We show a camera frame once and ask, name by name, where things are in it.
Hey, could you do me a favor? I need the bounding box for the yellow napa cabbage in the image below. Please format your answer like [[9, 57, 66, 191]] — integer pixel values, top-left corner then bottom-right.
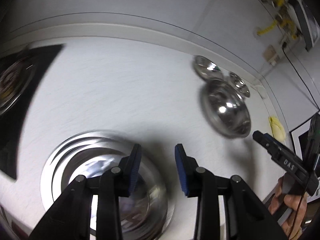
[[268, 116, 286, 142]]

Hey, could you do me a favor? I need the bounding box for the white gas water heater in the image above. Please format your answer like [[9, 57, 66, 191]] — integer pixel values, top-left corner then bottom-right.
[[288, 0, 319, 51]]

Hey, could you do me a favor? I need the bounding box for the medium steel bowl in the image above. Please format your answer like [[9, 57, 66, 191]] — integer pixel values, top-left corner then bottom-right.
[[193, 55, 224, 81]]

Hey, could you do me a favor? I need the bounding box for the large steel bowl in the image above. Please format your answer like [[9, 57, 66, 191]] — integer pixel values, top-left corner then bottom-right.
[[200, 79, 251, 139]]

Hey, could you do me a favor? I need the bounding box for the yellow corrugated gas hose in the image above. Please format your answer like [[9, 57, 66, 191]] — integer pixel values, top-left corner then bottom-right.
[[256, 0, 299, 40]]

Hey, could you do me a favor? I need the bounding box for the black power cable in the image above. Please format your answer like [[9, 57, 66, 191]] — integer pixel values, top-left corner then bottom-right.
[[281, 43, 320, 114]]

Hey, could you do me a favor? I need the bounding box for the white power cable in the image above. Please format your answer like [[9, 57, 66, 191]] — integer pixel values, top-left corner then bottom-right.
[[257, 57, 278, 81]]

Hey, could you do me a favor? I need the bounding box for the white built-in oven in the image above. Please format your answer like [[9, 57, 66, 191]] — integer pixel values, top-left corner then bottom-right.
[[290, 119, 311, 159]]

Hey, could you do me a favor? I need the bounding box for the right hand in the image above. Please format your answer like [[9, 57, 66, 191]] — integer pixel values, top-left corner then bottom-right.
[[267, 174, 311, 239]]

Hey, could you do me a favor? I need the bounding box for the large steel plate with sticker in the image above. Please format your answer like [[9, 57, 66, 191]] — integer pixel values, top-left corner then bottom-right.
[[40, 131, 174, 239]]

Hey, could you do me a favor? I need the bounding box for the small steel bowl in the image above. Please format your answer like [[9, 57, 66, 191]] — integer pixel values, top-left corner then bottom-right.
[[228, 72, 251, 98]]

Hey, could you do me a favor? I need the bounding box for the beige lower wall socket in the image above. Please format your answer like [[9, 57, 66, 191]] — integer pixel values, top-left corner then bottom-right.
[[263, 45, 278, 63]]

